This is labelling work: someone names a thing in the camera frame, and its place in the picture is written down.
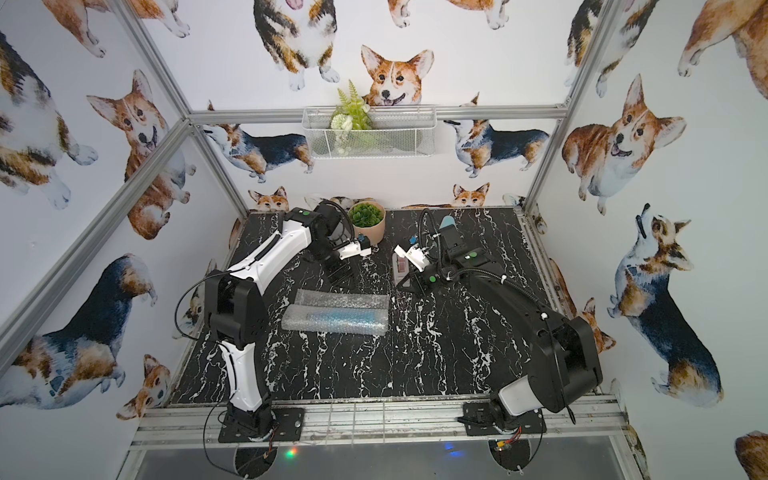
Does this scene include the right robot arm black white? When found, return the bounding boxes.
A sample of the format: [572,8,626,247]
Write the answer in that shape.
[395,209,603,429]

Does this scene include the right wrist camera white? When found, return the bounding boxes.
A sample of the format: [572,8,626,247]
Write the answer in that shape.
[404,244,431,272]

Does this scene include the beige pot green plant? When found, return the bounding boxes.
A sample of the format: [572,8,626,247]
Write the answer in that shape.
[348,200,386,246]

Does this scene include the aluminium front rail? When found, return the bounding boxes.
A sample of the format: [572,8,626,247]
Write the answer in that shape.
[128,392,631,451]

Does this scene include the white tape dispenser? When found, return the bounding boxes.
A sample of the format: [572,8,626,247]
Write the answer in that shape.
[392,253,409,284]

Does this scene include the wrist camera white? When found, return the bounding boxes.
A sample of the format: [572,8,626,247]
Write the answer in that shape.
[404,244,431,272]
[336,234,372,260]

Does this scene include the white wire wall basket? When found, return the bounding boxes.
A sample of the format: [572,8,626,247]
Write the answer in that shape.
[301,106,437,159]

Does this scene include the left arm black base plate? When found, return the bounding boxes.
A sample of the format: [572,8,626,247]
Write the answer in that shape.
[218,405,306,444]

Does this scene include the green fern in basket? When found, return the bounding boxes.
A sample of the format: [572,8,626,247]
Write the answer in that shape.
[330,81,372,155]

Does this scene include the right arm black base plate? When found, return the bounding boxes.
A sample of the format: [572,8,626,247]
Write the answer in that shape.
[457,401,547,437]

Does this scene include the clear bubble wrap sheet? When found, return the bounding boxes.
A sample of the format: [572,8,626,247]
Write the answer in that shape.
[281,289,389,336]

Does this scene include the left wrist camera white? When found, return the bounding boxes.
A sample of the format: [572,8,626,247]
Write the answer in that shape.
[336,234,372,260]

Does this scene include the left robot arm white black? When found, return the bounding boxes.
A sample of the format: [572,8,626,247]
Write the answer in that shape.
[204,201,371,438]

